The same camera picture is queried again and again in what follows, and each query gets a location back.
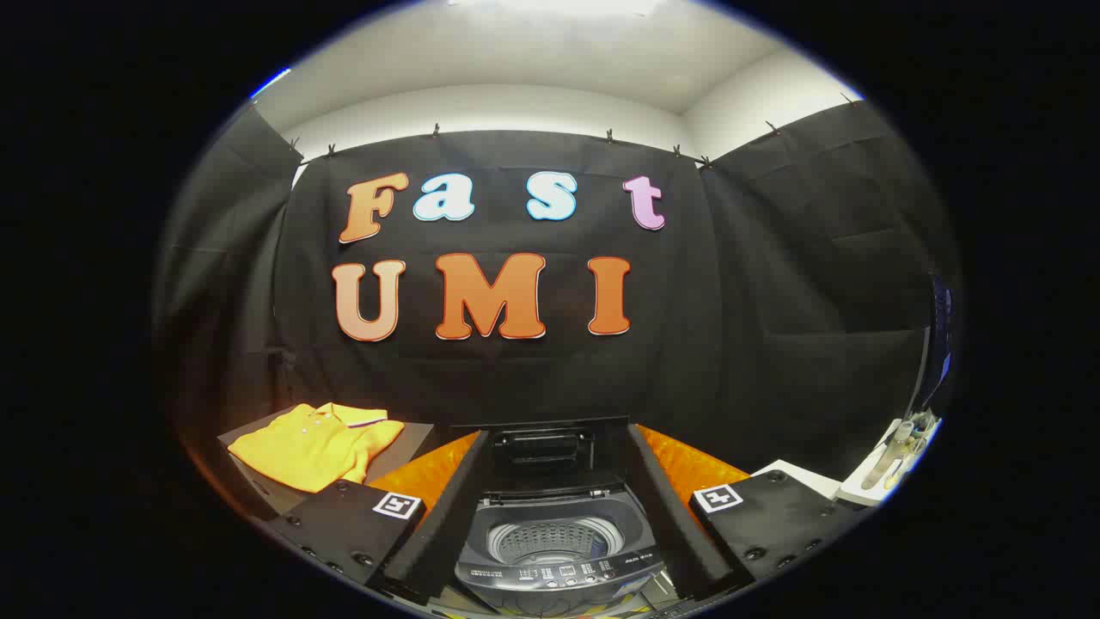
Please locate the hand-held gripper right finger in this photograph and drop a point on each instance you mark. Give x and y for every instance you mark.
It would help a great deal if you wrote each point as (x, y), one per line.
(666, 507)

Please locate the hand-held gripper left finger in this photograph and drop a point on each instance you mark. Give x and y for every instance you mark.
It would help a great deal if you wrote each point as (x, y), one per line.
(447, 507)

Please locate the dark washing machine lid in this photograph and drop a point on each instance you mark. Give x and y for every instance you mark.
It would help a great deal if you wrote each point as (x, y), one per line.
(543, 447)

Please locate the grey washing machine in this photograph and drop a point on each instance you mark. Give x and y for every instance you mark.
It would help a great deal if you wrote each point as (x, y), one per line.
(550, 567)

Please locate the yellow polo shirt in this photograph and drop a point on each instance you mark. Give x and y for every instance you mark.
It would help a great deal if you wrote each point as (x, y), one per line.
(314, 447)

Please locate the grey side cabinet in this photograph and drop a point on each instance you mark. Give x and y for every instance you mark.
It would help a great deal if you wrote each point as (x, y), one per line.
(411, 440)

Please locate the white shelf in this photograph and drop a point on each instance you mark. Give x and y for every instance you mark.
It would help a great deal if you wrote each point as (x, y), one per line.
(859, 490)

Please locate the beige bottle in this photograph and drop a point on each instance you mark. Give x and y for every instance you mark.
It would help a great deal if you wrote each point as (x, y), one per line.
(889, 456)

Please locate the black backdrop cloth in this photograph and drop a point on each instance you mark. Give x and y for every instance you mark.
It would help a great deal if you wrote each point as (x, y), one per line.
(756, 284)

